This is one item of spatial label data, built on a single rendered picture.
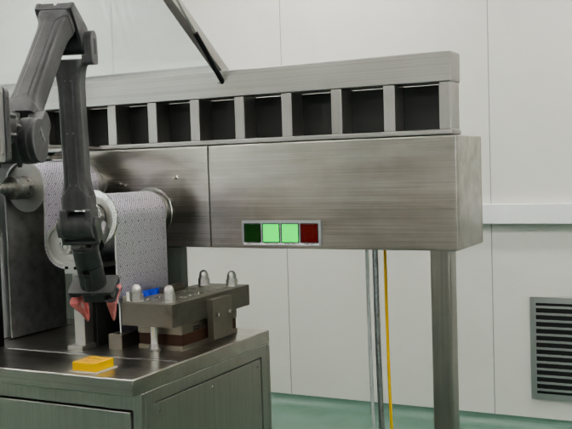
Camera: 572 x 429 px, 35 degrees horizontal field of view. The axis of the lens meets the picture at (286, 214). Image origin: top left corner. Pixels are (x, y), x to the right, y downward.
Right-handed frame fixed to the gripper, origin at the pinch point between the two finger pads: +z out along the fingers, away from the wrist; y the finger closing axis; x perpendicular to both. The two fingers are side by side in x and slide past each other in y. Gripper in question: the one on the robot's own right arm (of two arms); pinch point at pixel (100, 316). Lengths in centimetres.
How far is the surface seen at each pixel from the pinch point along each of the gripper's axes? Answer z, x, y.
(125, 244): 9.0, -41.7, 4.7
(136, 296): 16.1, -27.9, 0.0
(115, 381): 14.4, 5.9, -2.1
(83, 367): 15.9, -0.7, 7.2
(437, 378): 52, -34, -79
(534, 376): 196, -189, -144
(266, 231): 15, -56, -32
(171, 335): 25.8, -23.4, -8.7
